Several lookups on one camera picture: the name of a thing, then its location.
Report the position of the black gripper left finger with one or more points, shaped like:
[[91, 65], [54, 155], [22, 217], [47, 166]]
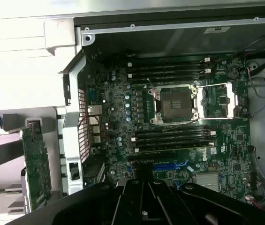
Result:
[[80, 206]]

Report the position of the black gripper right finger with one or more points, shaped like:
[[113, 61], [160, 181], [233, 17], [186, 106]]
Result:
[[207, 206]]

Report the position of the silver chipset heatsink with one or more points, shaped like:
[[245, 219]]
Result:
[[207, 181]]

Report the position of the blue expansion slot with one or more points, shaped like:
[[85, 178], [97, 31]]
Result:
[[165, 167]]

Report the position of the green motherboard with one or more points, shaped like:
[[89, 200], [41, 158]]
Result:
[[113, 150]]

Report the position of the black RAM slot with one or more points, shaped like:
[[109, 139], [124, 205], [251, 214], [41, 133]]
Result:
[[169, 135], [165, 63], [165, 74], [165, 69], [169, 147], [169, 129], [169, 141], [165, 80]]

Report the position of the grey parts rack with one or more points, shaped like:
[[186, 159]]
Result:
[[52, 112]]

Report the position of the silver socket cover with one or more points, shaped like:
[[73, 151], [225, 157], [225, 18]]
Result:
[[200, 100]]

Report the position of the CPU socket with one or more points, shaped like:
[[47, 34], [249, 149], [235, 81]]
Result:
[[172, 103]]

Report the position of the round coin cell battery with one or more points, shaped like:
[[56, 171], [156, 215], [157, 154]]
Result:
[[233, 73]]

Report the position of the black open PC case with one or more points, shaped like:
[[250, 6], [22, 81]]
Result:
[[169, 47]]

